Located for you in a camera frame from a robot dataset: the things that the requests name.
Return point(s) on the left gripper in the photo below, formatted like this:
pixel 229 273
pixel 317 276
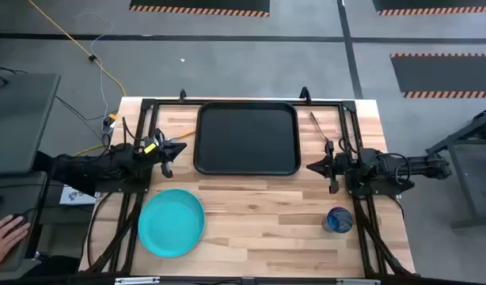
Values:
pixel 164 156

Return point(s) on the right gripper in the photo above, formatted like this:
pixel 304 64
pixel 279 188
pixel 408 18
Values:
pixel 332 166

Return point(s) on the blue swirl cup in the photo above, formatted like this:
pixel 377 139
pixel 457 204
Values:
pixel 340 219

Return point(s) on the teal bowl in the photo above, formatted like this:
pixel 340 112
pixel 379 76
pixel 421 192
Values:
pixel 171 223

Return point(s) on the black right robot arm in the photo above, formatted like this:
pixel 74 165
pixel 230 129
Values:
pixel 425 164

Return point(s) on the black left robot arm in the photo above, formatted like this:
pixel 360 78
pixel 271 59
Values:
pixel 88 170

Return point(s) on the black rectangular tray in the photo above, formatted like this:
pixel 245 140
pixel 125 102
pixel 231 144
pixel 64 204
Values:
pixel 247 138

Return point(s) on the black table clamp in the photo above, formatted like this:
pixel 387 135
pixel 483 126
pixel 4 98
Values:
pixel 182 96
pixel 305 94

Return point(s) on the yellow plug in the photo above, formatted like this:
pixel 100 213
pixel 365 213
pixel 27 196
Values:
pixel 112 116

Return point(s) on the white printed paper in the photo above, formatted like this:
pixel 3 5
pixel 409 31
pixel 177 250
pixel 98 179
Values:
pixel 74 196

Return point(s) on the black hazard striped floor mat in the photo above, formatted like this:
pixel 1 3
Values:
pixel 433 4
pixel 199 4
pixel 445 75

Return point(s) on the grey desk top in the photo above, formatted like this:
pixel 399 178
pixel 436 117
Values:
pixel 21 118

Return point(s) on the dark metal stand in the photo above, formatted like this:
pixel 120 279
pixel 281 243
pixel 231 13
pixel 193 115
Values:
pixel 480 182

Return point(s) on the dark operator desk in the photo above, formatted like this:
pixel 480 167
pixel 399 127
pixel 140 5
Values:
pixel 13 190

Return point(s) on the person's hand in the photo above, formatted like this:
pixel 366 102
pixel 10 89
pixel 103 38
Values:
pixel 5 237

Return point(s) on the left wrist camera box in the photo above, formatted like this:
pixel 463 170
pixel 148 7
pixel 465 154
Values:
pixel 150 148

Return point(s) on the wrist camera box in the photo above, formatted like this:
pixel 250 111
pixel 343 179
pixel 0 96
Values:
pixel 349 165
pixel 150 148

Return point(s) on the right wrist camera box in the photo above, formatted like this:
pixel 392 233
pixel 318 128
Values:
pixel 349 165

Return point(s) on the silver metal bracket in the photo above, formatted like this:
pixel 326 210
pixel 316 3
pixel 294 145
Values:
pixel 358 282
pixel 136 281

